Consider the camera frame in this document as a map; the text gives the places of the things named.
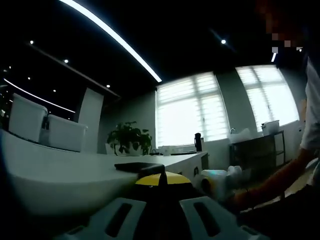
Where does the narrow window with blinds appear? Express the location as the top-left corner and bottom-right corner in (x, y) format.
(234, 64), (300, 131)

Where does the white chair back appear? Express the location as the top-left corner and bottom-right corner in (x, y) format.
(104, 142), (116, 155)

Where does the white plastic bag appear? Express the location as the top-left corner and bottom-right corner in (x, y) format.
(228, 127), (263, 144)

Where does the wide window with blinds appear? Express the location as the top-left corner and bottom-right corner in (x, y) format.
(154, 72), (230, 148)

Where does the small white storage bin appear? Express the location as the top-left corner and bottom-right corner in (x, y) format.
(46, 114), (89, 153)

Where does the person's white garment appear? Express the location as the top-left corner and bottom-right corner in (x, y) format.
(299, 56), (320, 152)

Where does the large white storage bin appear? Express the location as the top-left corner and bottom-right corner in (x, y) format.
(8, 92), (48, 143)

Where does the small white tub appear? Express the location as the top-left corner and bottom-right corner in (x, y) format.
(261, 119), (281, 135)

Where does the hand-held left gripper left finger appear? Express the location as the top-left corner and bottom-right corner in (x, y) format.
(53, 173), (163, 240)

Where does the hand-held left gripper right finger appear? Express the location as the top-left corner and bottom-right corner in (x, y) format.
(163, 170), (272, 240)

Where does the potted green plant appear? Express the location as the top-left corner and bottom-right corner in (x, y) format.
(106, 121), (153, 157)

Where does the black fixed fixture clamp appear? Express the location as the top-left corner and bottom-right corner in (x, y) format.
(113, 161), (168, 188)

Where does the black thermos bottle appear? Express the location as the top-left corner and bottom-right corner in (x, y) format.
(194, 132), (203, 153)

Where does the black metal shelf rack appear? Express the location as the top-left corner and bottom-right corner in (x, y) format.
(228, 129), (286, 173)

